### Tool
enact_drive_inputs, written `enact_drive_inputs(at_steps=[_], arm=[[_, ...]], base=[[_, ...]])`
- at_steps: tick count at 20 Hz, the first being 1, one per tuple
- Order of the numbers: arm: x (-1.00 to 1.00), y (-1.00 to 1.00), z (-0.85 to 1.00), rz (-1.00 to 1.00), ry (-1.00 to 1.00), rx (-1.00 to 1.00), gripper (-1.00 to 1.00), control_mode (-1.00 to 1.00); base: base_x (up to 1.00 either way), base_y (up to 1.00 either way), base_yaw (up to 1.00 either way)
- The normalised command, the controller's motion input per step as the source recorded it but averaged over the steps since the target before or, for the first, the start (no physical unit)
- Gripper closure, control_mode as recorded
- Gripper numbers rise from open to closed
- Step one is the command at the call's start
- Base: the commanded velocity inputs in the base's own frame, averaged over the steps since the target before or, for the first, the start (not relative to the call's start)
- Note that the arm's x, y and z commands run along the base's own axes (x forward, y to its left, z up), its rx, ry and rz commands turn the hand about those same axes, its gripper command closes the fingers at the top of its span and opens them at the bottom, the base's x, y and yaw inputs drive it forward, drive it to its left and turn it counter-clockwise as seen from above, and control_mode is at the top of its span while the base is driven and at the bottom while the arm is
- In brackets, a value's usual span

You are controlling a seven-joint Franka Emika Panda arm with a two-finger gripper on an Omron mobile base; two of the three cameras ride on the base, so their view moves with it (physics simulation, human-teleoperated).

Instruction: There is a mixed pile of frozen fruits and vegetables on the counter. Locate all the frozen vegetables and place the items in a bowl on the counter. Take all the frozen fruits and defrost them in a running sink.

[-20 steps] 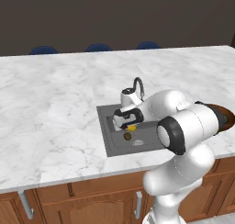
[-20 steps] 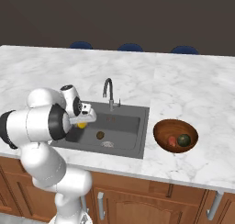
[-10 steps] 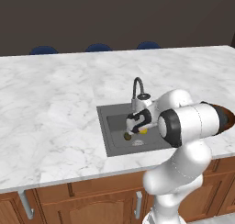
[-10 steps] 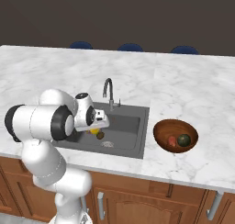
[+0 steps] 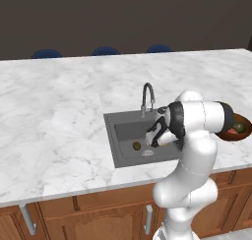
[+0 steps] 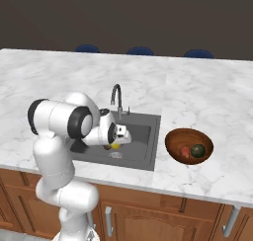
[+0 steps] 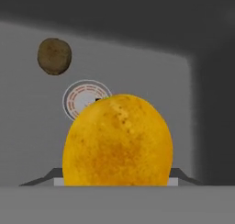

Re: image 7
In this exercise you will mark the yellow orange mango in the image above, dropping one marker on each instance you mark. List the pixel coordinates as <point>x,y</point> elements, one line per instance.
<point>117,142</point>

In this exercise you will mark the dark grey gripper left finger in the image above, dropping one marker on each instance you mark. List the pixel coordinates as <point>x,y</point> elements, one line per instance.
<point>54,176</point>

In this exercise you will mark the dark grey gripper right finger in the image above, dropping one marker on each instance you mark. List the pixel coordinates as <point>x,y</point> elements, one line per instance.
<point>178,176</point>

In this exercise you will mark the grey sink basin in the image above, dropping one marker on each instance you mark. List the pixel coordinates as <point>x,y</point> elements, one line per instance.
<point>128,65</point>

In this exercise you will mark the brown kiwi fruit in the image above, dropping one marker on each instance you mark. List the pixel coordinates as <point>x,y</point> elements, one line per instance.
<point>54,56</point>

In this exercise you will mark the round sink drain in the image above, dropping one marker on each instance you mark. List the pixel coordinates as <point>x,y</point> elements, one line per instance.
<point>80,98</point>

